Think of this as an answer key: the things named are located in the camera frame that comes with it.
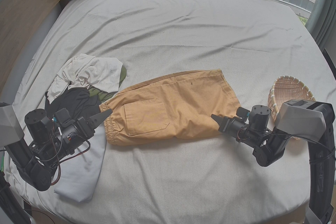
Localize tan shorts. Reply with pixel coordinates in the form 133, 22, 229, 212
98, 69, 242, 146

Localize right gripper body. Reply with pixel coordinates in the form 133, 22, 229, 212
219, 115, 249, 140

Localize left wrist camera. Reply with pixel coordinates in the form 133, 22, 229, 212
54, 108, 73, 127

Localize pale blue garment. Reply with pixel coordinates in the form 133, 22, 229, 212
54, 123, 106, 203

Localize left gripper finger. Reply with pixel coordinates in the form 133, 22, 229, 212
88, 109, 113, 128

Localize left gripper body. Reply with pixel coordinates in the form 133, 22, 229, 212
62, 116, 99, 145

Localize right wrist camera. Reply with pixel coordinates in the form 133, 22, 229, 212
235, 107, 251, 121

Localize bed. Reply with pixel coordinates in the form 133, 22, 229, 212
0, 0, 336, 224

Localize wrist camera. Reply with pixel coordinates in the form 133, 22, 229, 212
235, 107, 251, 121
54, 108, 73, 127

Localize black cable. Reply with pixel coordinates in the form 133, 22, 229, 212
50, 139, 90, 187

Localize round woven basket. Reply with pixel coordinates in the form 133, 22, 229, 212
268, 75, 317, 141

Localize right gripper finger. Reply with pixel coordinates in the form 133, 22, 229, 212
211, 113, 224, 127

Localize pile of clothes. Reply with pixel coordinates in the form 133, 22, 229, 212
44, 53, 128, 125

